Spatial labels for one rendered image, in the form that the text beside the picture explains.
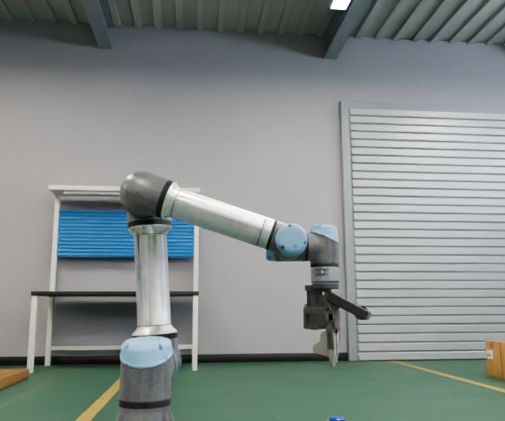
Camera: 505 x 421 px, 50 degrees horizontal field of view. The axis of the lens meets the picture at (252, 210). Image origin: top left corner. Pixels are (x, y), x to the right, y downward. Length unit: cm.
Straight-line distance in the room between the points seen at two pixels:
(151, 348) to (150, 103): 552
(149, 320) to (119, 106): 538
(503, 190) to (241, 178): 322
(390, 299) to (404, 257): 52
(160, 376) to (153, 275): 27
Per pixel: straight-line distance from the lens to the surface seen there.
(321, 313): 140
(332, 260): 141
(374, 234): 645
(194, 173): 634
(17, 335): 644
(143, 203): 131
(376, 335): 640
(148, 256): 141
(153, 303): 140
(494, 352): 524
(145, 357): 125
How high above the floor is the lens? 60
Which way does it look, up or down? 10 degrees up
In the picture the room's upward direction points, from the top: straight up
